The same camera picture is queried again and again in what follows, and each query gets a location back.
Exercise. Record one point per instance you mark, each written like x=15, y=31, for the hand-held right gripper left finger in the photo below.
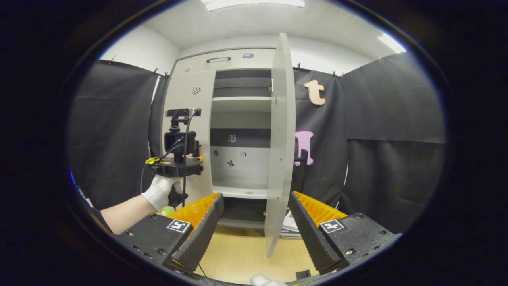
x=202, y=234

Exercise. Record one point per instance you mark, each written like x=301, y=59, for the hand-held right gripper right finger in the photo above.
x=311, y=238

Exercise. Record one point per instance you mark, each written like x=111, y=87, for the beige cabinet door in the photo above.
x=281, y=139
x=180, y=99

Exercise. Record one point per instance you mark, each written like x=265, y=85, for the beige double-door shoe cabinet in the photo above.
x=260, y=59

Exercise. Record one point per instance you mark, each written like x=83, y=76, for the white printed box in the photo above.
x=291, y=226

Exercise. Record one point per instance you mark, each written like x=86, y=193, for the pink green plush toy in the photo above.
x=167, y=210

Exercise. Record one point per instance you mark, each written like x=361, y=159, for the black backdrop cloth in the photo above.
x=377, y=119

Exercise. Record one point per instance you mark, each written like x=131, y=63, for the large ceiling light panel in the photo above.
x=254, y=4

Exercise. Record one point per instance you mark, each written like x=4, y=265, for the small ceiling light panel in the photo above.
x=392, y=43

